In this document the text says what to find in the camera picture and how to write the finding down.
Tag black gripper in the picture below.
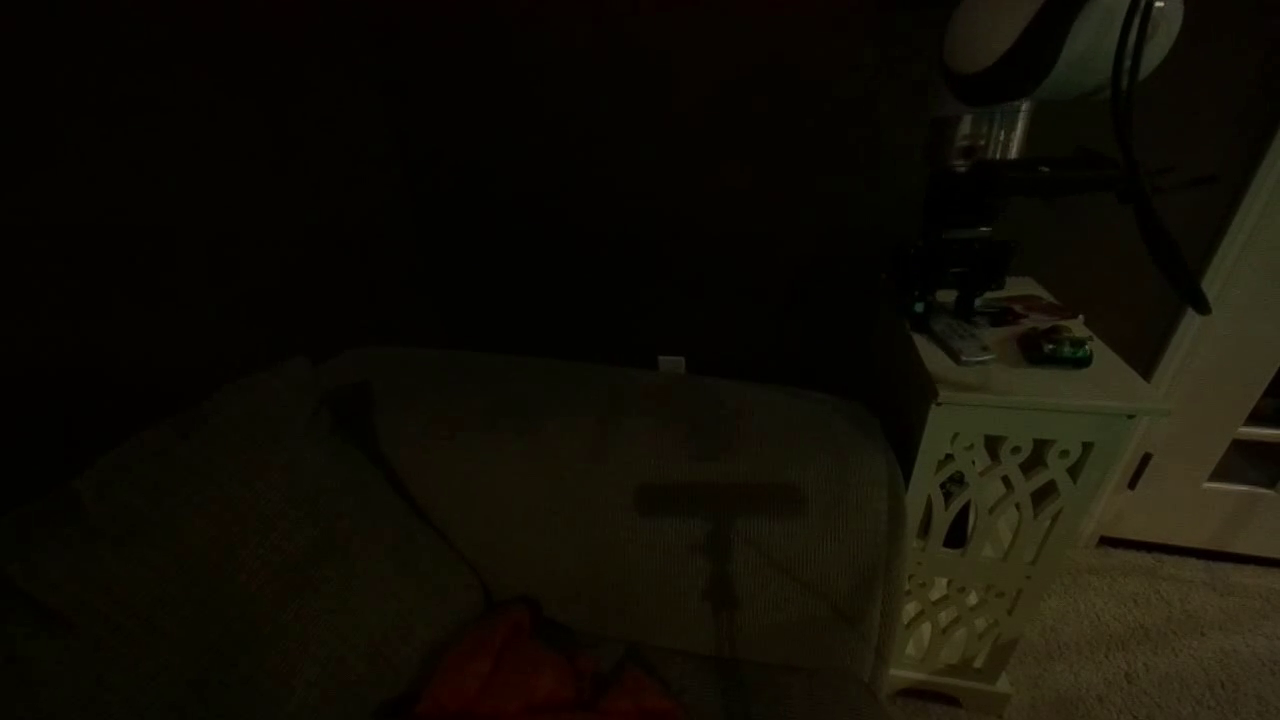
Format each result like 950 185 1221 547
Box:
927 99 1037 323

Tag grey remote control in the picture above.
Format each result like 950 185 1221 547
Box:
927 316 1000 367

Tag grey fabric sofa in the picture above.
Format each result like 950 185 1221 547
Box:
0 342 911 720

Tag red and black packet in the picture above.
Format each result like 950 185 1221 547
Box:
977 288 1073 330

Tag items on side table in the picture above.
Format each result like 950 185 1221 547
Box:
1015 319 1097 373

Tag white lattice side table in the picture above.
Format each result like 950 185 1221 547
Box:
877 278 1161 720

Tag white cabinet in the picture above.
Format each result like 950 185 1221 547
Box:
1097 123 1280 569

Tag red cloth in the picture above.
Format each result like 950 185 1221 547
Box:
384 597 696 720

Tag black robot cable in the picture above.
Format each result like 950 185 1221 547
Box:
1109 0 1215 319

